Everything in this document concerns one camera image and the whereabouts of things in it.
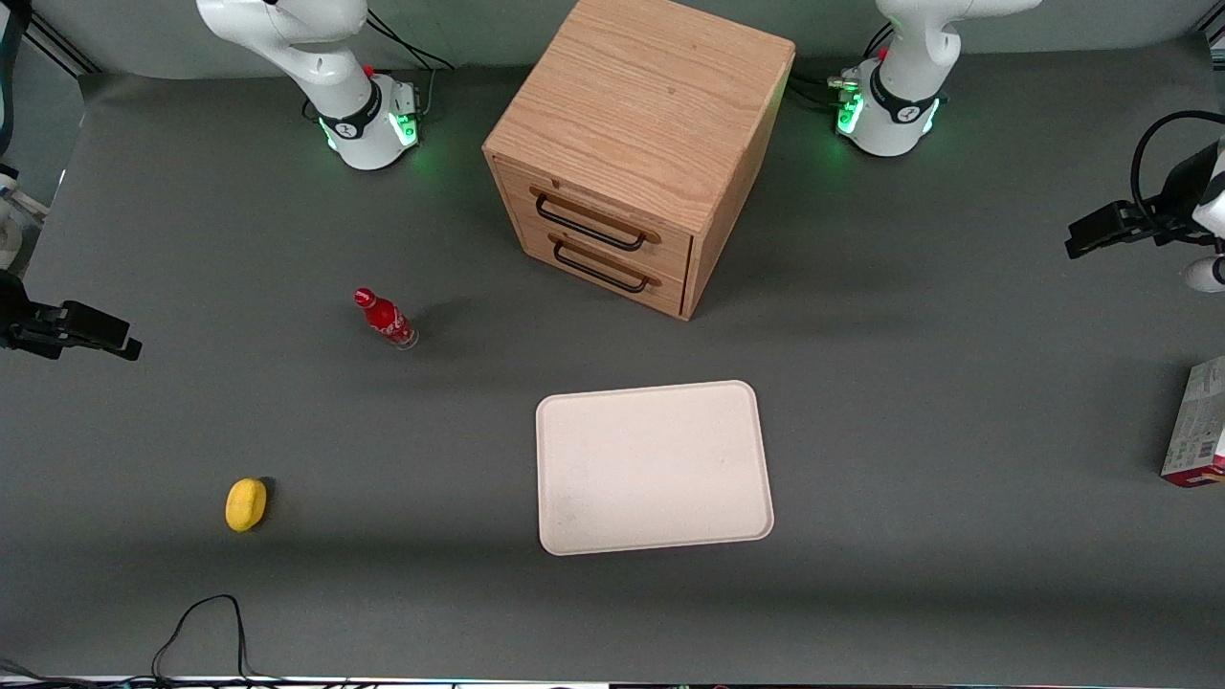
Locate black base cables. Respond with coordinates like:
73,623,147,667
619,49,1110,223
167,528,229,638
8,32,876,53
792,21,895,108
366,8,457,118

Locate oak wooden drawer cabinet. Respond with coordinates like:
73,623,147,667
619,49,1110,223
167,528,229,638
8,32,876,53
482,0,797,322

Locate red tartan cookie box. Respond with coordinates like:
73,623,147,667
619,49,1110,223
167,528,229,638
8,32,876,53
1160,356,1225,489

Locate dark grey table mat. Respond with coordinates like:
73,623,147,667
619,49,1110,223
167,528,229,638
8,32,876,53
0,36,1225,684

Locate black right base cables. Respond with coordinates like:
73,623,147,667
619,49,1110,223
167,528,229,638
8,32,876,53
366,8,457,118

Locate red cola bottle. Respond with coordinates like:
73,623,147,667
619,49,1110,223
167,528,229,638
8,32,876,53
353,287,420,351

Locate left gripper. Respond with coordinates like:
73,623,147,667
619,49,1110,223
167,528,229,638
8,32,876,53
1064,136,1225,260

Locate black left base cables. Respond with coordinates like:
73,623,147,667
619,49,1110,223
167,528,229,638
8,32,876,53
792,21,895,108

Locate cream plastic tray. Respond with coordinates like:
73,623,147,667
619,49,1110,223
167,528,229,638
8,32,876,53
535,380,775,557

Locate wooden drawer front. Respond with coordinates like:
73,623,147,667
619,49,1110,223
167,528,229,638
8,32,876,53
515,222,686,317
494,159,694,282

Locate thin black looped cable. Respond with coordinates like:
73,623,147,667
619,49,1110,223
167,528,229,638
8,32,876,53
151,594,252,686

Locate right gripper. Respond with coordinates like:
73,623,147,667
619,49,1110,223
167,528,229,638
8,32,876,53
0,271,144,363

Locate black drawer handle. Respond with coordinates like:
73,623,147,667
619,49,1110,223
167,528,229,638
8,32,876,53
534,191,650,254
553,239,652,294

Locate yellow lemon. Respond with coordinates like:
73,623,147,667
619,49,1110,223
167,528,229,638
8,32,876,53
225,478,269,533

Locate black frame rail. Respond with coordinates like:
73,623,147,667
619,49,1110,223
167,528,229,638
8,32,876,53
21,11,102,78

